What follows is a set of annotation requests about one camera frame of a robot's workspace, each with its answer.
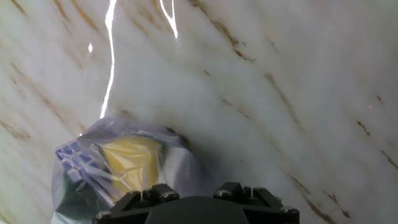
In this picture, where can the green block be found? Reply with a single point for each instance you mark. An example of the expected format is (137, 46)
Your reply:
(77, 199)

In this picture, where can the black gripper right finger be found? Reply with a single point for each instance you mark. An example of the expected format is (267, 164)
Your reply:
(264, 205)

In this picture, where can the transparent purple plastic bag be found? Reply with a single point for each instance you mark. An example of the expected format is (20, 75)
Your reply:
(93, 155)

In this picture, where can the white marble pattern board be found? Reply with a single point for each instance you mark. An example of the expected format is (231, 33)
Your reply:
(280, 93)

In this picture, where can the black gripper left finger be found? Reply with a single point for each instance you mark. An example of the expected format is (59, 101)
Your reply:
(133, 205)

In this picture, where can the yellow block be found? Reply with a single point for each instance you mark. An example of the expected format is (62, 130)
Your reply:
(130, 165)

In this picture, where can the blue white puzzle cube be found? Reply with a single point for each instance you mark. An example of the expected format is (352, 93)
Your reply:
(74, 157)

